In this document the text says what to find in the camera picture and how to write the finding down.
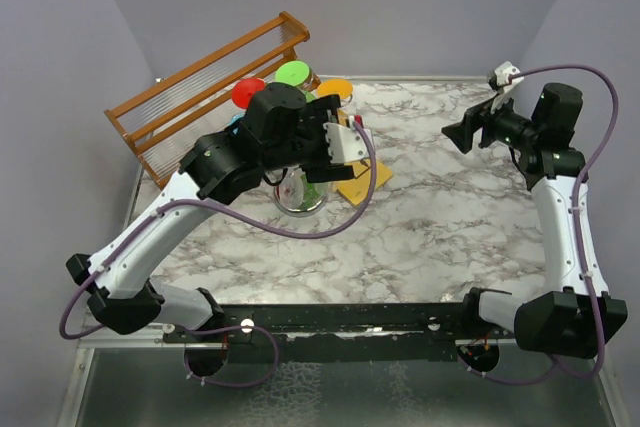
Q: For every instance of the blue plastic wine glass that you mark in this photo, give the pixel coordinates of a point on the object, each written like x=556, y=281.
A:
x=234, y=123

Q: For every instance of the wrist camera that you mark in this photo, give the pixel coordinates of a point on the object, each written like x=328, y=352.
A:
x=348, y=142
x=503, y=80

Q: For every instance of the orange plastic wine glass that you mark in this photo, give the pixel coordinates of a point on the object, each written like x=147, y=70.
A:
x=341, y=87

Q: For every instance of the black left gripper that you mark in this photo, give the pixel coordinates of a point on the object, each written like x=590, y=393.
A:
x=315, y=115

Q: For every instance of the green plastic wine glass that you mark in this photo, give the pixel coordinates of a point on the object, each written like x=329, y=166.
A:
x=298, y=74

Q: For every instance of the wooden dish rack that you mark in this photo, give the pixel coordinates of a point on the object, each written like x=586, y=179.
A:
x=161, y=124

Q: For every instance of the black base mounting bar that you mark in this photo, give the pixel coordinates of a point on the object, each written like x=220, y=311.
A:
x=328, y=333

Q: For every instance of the yellow Little Prince book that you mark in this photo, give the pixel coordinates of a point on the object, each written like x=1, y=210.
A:
x=355, y=190

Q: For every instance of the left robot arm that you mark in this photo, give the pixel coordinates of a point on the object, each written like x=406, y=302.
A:
x=280, y=129

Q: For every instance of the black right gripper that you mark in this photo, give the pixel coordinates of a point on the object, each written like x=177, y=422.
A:
x=475, y=119

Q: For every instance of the red plastic wine glass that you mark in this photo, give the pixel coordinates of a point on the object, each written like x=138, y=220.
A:
x=244, y=89

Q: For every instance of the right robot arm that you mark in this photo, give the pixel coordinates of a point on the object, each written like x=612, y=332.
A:
x=575, y=315

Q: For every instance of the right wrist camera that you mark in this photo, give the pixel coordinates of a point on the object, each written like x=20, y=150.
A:
x=503, y=80

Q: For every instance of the chrome wine glass rack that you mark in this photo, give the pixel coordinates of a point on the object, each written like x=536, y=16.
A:
x=315, y=197

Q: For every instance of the clear wine glass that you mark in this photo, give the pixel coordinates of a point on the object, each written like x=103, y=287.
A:
x=290, y=192

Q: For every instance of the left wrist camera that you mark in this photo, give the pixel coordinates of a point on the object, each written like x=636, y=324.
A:
x=348, y=142

